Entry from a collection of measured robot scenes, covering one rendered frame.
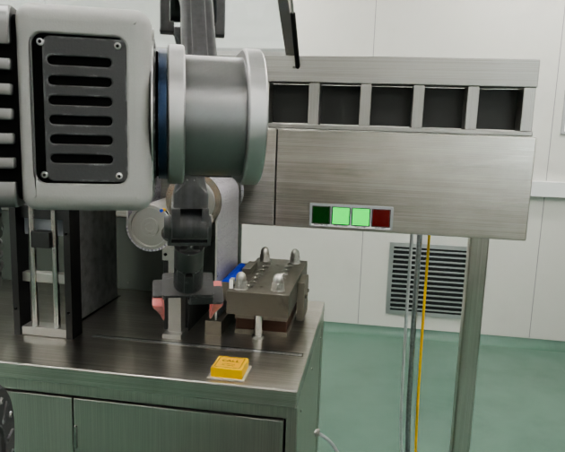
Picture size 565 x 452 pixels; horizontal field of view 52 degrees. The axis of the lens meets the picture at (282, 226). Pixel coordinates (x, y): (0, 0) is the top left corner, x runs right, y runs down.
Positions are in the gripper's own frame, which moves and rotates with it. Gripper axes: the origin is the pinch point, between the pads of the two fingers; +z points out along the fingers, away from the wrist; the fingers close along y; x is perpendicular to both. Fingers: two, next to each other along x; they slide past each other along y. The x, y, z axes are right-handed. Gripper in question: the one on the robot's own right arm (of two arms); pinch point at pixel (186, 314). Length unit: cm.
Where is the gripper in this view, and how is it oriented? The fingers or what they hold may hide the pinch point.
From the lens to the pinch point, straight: 126.2
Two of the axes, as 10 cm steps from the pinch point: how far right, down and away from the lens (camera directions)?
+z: -1.2, 7.7, 6.2
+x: 1.5, 6.3, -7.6
